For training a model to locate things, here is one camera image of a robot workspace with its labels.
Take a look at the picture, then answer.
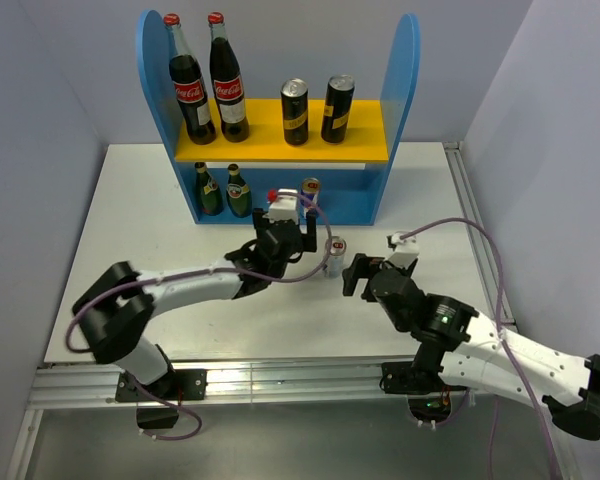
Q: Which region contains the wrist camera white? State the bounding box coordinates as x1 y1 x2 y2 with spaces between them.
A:
387 231 420 269
265 189 299 224

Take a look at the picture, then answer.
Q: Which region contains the silver blue can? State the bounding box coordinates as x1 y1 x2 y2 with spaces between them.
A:
323 236 347 279
300 177 321 215

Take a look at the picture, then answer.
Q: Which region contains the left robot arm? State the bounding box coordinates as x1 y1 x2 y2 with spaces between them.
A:
72 209 317 399

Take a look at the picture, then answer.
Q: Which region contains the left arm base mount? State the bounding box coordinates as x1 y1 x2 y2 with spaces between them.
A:
114 369 207 433

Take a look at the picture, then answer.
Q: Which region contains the right cola glass bottle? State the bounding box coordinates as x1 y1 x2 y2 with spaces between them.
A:
208 11 250 143

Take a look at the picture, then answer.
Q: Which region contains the black yellow can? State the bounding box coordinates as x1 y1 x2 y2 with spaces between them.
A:
321 75 355 144
280 78 309 146

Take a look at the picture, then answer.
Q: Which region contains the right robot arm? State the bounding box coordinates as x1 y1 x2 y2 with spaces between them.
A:
342 254 600 441

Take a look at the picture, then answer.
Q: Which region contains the left cola glass bottle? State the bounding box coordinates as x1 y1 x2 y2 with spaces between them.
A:
163 13 216 145

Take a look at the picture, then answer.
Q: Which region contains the cola glass bottle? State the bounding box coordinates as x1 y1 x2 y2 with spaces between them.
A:
208 11 250 143
163 13 216 145

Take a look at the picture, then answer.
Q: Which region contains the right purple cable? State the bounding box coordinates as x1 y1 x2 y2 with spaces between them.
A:
397 217 564 480

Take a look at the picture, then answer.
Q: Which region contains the purple cable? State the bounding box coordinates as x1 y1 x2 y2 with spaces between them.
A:
64 192 337 441
397 217 564 480

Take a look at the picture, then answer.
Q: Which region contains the green bottle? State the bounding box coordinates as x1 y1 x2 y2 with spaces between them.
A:
226 163 252 218
194 162 224 216

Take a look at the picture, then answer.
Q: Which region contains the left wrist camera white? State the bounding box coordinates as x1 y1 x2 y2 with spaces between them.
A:
265 189 299 224

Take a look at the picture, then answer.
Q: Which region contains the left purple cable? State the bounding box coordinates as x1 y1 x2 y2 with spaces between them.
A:
64 192 337 441

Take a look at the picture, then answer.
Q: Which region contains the blue and yellow shelf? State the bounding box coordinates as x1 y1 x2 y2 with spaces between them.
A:
136 10 421 226

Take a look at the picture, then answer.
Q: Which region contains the silver blue can front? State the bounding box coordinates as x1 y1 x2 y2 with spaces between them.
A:
300 177 321 215

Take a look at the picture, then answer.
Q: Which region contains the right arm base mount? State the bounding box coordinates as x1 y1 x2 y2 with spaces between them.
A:
379 361 452 422

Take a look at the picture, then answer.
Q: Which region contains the aluminium front rail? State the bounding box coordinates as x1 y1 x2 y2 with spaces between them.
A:
27 352 554 412

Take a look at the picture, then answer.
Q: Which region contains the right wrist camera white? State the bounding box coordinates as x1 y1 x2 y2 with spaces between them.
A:
387 231 420 269

